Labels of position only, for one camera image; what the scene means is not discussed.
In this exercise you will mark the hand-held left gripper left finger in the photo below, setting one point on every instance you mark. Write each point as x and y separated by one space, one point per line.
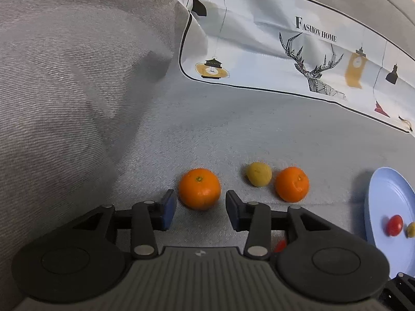
169 210

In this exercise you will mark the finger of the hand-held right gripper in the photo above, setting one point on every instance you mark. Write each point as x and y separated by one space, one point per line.
400 290

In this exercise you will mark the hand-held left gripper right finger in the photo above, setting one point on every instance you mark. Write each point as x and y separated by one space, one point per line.
230 210

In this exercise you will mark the orange mandarin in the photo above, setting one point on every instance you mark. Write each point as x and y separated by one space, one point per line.
291 184
199 188

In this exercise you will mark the small yellow fruit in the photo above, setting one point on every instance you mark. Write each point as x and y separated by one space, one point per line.
411 230
258 174

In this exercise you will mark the red cherry tomato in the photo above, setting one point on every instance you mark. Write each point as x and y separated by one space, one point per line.
394 225
280 245

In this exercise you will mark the light blue plate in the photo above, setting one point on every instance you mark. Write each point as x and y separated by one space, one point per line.
385 194

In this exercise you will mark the grey fabric cushion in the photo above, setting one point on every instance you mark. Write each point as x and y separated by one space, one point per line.
64 71

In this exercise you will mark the white printed cloth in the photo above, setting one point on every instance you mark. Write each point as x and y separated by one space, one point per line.
259 39

